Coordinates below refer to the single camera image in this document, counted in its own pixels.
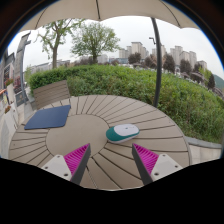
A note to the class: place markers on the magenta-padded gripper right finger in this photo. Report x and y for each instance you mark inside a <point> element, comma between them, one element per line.
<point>146,160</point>

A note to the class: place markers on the slatted wooden outdoor chair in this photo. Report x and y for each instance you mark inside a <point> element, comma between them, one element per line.
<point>51,93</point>

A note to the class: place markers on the thin-crowned tree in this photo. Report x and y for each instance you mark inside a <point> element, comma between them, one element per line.
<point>55,43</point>

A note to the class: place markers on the green hedge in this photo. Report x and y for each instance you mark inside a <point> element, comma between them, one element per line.
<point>133,86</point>

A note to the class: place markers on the round leafy green tree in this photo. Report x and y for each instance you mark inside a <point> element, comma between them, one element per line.
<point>94,40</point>

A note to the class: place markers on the dark standing sign board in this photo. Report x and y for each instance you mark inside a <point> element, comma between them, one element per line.
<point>20,66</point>

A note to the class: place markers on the group of apartment buildings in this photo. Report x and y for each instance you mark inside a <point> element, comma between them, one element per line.
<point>180,55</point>

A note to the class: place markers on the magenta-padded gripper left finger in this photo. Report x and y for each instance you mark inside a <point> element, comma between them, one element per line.
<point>76,160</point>

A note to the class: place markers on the white and teal computer mouse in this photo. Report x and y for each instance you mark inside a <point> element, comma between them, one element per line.
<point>121,133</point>

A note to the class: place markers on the dark blue mouse pad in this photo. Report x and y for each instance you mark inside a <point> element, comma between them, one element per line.
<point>48,117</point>

